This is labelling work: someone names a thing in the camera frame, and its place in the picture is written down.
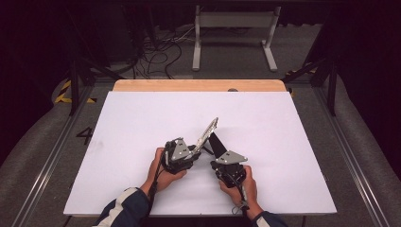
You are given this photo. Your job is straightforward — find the wooden table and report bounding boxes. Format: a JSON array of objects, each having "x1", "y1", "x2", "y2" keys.
[{"x1": 113, "y1": 79, "x2": 288, "y2": 93}]

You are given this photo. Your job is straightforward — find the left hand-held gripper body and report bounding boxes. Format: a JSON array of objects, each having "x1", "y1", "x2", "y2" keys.
[{"x1": 161, "y1": 136, "x2": 201, "y2": 175}]

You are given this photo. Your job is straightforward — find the aluminium floor rail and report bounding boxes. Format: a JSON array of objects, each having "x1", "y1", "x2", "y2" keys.
[
  {"x1": 313, "y1": 86, "x2": 392, "y2": 227},
  {"x1": 10, "y1": 84, "x2": 96, "y2": 227}
]

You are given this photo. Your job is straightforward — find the hand-held gripper cable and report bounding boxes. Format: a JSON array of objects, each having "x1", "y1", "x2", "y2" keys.
[
  {"x1": 147, "y1": 148, "x2": 168, "y2": 210},
  {"x1": 231, "y1": 175, "x2": 251, "y2": 218}
]

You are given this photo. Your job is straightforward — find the person's right hand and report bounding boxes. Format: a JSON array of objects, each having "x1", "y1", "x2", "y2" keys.
[{"x1": 218, "y1": 165, "x2": 258, "y2": 208}]

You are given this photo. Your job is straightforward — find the tangle of black floor cables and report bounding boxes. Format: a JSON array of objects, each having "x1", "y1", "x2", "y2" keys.
[{"x1": 131, "y1": 26, "x2": 197, "y2": 79}]

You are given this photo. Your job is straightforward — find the white board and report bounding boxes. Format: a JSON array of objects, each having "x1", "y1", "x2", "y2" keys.
[{"x1": 63, "y1": 91, "x2": 338, "y2": 218}]

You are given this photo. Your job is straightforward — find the person's dark pants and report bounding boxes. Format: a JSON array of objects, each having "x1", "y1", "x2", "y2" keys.
[{"x1": 140, "y1": 216, "x2": 254, "y2": 227}]

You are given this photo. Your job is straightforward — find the right hand-held gripper cable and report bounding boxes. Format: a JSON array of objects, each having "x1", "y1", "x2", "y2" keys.
[{"x1": 231, "y1": 175, "x2": 251, "y2": 218}]

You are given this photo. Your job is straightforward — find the white metal stand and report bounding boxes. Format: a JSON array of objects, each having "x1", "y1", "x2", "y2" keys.
[{"x1": 192, "y1": 5, "x2": 282, "y2": 73}]

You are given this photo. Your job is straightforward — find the black cloth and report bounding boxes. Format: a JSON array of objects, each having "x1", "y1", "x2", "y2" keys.
[{"x1": 202, "y1": 131, "x2": 229, "y2": 159}]

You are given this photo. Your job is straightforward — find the black metal frame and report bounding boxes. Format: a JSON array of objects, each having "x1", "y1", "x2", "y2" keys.
[
  {"x1": 66, "y1": 56, "x2": 125, "y2": 116},
  {"x1": 281, "y1": 56, "x2": 339, "y2": 117}
]

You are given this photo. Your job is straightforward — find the left hand-held gripper cable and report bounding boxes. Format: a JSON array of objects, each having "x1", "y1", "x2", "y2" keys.
[{"x1": 147, "y1": 148, "x2": 168, "y2": 210}]

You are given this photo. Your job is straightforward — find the person's left hand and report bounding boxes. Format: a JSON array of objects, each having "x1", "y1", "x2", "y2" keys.
[{"x1": 145, "y1": 147, "x2": 189, "y2": 194}]

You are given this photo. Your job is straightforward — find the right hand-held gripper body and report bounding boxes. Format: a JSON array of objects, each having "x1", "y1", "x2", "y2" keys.
[{"x1": 210, "y1": 149, "x2": 249, "y2": 189}]

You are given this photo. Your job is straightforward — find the yellow black floor tape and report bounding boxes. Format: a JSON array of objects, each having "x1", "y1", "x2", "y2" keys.
[
  {"x1": 285, "y1": 61, "x2": 318, "y2": 77},
  {"x1": 53, "y1": 79, "x2": 97, "y2": 105}
]

